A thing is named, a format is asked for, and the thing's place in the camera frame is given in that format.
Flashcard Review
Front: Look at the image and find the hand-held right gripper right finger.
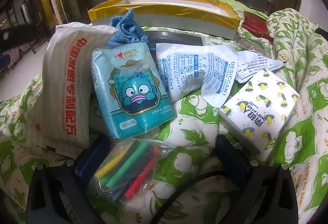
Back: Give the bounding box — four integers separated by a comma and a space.
215, 135, 300, 224

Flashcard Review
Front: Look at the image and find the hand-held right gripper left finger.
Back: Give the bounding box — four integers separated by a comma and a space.
26, 135, 112, 224

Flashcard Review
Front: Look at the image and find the bag of thick coloured tubes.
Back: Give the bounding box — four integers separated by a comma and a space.
86, 138, 177, 210

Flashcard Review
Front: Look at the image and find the lemon print tissue pack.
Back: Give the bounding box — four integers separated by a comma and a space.
219, 67, 300, 155

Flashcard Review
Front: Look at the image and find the blue cartoon tissue pack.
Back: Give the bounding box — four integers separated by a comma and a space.
92, 43, 177, 140

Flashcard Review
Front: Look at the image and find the white pouch red lettering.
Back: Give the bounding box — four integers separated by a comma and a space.
26, 23, 116, 156

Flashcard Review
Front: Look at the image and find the white printed packet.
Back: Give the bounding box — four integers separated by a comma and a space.
234, 51, 286, 83

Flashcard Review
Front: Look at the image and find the white desiccant packet strip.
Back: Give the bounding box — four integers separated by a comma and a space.
155, 43, 240, 110

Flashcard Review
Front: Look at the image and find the bag of thin coloured tubes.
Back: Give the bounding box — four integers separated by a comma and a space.
234, 34, 269, 54

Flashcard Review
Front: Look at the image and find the black item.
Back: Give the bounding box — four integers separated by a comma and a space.
143, 29, 208, 46

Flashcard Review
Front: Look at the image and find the blue knitted cloth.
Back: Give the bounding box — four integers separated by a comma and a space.
106, 9, 149, 47

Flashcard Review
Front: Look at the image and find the gold-edged white cardboard tray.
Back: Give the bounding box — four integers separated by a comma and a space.
88, 0, 241, 40

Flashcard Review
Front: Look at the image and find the red foil packet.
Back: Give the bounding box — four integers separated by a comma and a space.
241, 11, 273, 41

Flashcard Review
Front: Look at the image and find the black cable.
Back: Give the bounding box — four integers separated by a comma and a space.
151, 173, 223, 224

